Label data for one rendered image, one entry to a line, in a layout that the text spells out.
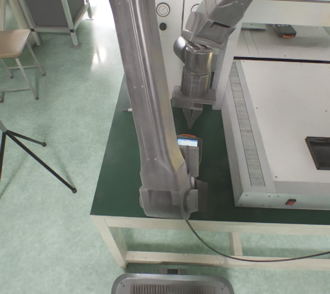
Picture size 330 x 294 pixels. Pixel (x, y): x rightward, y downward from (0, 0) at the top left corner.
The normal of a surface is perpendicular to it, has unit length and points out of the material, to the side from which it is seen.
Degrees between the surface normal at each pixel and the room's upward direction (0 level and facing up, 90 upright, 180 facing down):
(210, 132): 0
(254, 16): 90
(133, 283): 0
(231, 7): 109
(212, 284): 0
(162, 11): 90
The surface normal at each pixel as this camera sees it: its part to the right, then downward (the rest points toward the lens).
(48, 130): 0.01, -0.65
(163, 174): -0.37, 0.30
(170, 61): -0.04, 0.76
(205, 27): 0.05, 0.93
